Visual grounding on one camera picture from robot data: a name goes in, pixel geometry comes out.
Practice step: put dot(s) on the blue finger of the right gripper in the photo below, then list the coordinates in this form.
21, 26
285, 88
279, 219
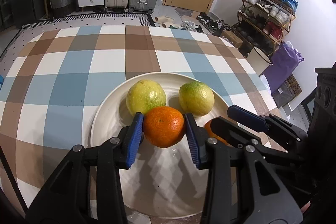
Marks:
247, 118
231, 133

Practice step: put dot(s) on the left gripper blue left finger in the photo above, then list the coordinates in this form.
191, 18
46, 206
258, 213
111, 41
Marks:
133, 139

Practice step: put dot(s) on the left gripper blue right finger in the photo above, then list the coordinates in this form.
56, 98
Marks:
196, 138

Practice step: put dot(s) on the yellow round fruit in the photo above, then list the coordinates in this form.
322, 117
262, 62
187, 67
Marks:
145, 95

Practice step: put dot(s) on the green round fruit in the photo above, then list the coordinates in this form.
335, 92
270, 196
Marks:
196, 98

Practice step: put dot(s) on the white waste bin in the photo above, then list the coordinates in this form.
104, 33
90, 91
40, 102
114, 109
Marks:
258, 60

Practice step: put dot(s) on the purple bag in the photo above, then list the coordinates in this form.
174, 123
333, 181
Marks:
284, 62

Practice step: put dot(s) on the cardboard box on floor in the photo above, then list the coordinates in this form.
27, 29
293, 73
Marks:
232, 38

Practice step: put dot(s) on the wooden shoe rack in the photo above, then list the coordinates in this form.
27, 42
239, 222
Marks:
264, 23

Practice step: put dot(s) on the checkered tablecloth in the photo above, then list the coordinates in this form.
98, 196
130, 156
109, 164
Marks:
58, 78

